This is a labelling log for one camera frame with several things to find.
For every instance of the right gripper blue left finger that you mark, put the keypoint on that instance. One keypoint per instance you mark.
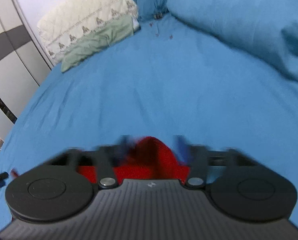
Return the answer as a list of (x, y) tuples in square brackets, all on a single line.
[(106, 157)]

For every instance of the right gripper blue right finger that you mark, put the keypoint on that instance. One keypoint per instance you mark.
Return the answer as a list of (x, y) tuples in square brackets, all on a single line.
[(196, 157)]

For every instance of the red knit sweater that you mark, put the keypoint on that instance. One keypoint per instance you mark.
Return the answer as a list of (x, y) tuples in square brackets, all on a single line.
[(148, 159)]

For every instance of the blue bed sheet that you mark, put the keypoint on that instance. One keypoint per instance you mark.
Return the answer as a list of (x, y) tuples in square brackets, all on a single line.
[(167, 79)]

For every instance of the white wardrobe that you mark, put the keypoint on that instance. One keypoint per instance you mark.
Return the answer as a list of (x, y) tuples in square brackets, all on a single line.
[(23, 66)]

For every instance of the green pillow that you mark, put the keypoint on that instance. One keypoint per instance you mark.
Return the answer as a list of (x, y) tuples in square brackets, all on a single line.
[(97, 41)]

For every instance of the cream quilted headboard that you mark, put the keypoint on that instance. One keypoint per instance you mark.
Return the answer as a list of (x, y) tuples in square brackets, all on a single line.
[(71, 20)]

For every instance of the blue folded duvet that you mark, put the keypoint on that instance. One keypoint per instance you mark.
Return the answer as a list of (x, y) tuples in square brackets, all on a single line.
[(267, 29)]

